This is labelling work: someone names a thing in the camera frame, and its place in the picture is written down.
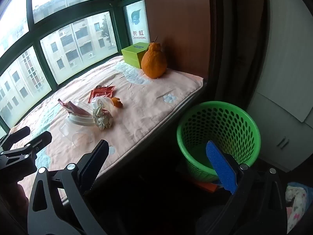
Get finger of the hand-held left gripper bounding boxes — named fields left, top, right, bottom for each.
left=0, top=127, right=31, bottom=152
left=0, top=131, right=52, bottom=170

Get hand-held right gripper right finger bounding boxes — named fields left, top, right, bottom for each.
left=198, top=141, right=288, bottom=235

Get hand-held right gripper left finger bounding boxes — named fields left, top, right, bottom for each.
left=27, top=139, right=109, bottom=235

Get clear plastic cup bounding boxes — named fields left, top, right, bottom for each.
left=59, top=121, right=95, bottom=148

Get white cup lid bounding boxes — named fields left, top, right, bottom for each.
left=67, top=115, right=96, bottom=127

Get green plastic wastebasket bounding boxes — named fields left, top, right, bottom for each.
left=176, top=101, right=261, bottom=183

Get pink snack wrapper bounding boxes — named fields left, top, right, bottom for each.
left=58, top=99, right=91, bottom=117

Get translucent white plastic cup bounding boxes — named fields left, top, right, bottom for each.
left=92, top=97, right=114, bottom=112

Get red snack wrapper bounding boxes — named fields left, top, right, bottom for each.
left=88, top=85, right=116, bottom=103

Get orange box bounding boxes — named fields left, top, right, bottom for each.
left=196, top=180, right=218, bottom=193

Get pink printed blanket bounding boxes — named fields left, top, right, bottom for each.
left=10, top=55, right=204, bottom=201

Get floral cloth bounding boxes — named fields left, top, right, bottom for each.
left=285, top=186, right=309, bottom=234

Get green tissue box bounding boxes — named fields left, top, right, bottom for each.
left=121, top=42, right=150, bottom=69

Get orange citrus fruit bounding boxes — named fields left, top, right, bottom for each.
left=141, top=36, right=168, bottom=79

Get patterned curtain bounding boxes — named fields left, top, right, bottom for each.
left=230, top=0, right=268, bottom=103

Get white board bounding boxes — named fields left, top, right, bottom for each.
left=247, top=0, right=313, bottom=123

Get window sticker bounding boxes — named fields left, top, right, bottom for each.
left=131, top=8, right=147, bottom=41

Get brown wooden side panel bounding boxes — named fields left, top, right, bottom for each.
left=143, top=0, right=216, bottom=79

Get green window frame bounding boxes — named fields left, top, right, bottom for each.
left=0, top=0, right=152, bottom=137

